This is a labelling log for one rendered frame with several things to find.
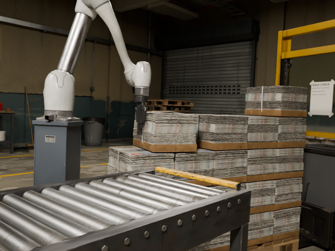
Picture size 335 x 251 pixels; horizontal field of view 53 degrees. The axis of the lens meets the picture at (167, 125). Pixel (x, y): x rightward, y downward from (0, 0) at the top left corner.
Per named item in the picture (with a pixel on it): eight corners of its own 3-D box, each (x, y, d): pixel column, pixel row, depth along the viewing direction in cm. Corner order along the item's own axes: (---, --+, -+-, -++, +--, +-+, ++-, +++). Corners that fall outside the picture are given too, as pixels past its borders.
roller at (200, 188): (141, 184, 154) (144, 173, 155) (230, 206, 122) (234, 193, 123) (134, 181, 150) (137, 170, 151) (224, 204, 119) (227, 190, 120)
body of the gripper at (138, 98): (150, 96, 206) (149, 111, 206) (144, 96, 213) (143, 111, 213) (138, 95, 202) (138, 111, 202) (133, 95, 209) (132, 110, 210)
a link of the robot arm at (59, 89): (44, 110, 176) (45, 68, 175) (43, 109, 193) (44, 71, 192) (76, 111, 182) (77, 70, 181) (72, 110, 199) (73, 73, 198)
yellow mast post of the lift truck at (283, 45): (267, 215, 323) (277, 31, 314) (273, 214, 327) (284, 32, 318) (274, 218, 315) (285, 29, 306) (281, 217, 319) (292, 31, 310)
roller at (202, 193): (129, 171, 147) (122, 180, 145) (219, 192, 116) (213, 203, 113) (134, 178, 150) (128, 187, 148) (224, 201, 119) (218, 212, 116)
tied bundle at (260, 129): (213, 143, 262) (214, 114, 260) (242, 143, 276) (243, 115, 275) (247, 150, 229) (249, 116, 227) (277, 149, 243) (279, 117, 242)
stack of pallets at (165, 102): (166, 144, 997) (168, 100, 990) (193, 148, 939) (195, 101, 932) (135, 147, 892) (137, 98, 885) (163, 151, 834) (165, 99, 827)
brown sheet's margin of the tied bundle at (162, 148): (143, 148, 207) (143, 141, 207) (185, 148, 219) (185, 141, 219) (153, 152, 193) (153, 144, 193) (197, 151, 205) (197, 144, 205)
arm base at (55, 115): (30, 120, 176) (30, 109, 176) (52, 119, 198) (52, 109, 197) (63, 122, 173) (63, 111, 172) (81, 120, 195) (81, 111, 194)
